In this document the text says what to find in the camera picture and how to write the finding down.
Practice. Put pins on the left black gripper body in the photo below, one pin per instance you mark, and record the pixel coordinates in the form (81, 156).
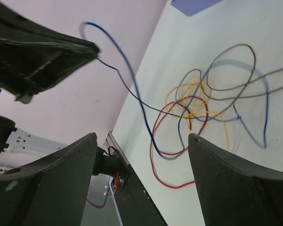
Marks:
(16, 86)

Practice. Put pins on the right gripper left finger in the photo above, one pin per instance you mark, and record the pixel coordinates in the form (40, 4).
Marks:
(50, 191)

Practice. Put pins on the lavender plastic bin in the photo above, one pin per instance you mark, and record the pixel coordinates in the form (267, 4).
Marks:
(192, 7)

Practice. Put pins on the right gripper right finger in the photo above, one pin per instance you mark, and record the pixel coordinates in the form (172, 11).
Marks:
(232, 190)

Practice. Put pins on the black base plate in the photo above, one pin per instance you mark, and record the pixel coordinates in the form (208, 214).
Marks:
(134, 204)

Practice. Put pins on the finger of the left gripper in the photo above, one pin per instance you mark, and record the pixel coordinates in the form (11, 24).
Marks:
(44, 64)
(15, 21)

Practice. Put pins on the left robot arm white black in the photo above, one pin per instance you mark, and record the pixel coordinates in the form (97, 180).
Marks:
(13, 139)

